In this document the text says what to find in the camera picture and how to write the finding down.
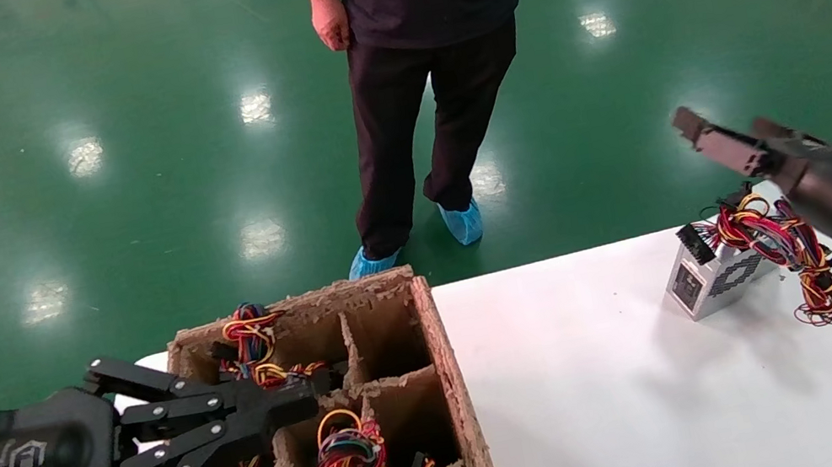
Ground blue shoe cover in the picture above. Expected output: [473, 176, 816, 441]
[344, 239, 406, 282]
[438, 197, 487, 250]

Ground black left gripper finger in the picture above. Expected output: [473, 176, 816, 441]
[81, 319, 330, 441]

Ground brown pulp divider box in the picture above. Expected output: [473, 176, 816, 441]
[107, 253, 502, 467]

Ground bystander bare hand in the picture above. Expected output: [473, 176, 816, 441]
[309, 0, 354, 56]

